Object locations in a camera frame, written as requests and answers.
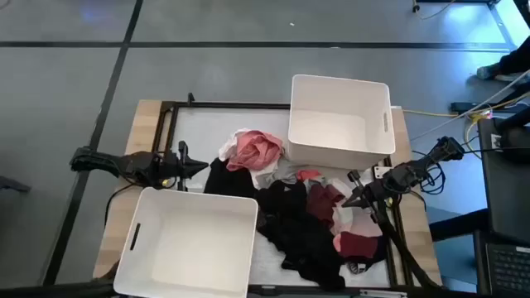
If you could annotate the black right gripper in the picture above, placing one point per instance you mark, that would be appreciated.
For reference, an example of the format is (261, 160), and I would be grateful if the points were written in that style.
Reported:
(374, 192)

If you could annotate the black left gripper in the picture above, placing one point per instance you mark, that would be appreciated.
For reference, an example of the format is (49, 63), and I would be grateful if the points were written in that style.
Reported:
(182, 165)

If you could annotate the white grey garment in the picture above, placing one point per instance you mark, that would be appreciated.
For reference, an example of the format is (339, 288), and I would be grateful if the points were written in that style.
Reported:
(337, 185)

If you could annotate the light pink garment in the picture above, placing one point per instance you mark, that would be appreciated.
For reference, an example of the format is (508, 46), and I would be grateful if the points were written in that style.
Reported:
(360, 225)

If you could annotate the maroon garment pink edge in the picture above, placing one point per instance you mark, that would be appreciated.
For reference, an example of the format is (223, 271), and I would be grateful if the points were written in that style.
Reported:
(358, 245)

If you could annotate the coral garment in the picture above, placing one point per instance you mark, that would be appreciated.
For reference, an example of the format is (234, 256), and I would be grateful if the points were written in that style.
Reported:
(308, 174)

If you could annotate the large black garment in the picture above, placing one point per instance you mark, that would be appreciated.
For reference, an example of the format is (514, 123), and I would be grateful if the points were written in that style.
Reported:
(298, 244)

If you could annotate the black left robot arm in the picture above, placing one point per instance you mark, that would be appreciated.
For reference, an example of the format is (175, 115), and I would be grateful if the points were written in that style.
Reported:
(124, 163)

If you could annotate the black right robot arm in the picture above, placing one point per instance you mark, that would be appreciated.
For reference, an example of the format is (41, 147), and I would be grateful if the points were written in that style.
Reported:
(414, 171)

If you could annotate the black diagonal support strut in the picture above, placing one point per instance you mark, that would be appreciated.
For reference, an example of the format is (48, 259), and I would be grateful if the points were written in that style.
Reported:
(406, 252)

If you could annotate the white perforated plastic bin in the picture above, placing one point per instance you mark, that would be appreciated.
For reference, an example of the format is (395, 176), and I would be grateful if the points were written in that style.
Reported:
(331, 128)
(190, 252)

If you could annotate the black power strip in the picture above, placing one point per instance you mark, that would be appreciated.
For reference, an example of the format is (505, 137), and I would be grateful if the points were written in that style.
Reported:
(468, 107)

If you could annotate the black laptop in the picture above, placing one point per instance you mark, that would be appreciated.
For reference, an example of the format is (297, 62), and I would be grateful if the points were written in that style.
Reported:
(509, 269)

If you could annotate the person's shoe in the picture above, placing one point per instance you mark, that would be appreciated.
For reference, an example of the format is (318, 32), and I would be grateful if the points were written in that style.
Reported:
(488, 71)

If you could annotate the dark grey floor object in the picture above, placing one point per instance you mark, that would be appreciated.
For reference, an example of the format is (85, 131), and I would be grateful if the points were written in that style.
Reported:
(14, 185)

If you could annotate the person's leg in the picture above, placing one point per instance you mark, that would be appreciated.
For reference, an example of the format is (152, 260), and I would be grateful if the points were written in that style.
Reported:
(517, 60)

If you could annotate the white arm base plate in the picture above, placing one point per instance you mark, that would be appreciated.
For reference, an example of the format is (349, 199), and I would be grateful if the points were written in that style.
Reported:
(382, 171)

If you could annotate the black frame clamp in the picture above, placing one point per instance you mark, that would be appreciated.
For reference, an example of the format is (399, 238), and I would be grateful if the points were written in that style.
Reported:
(191, 99)

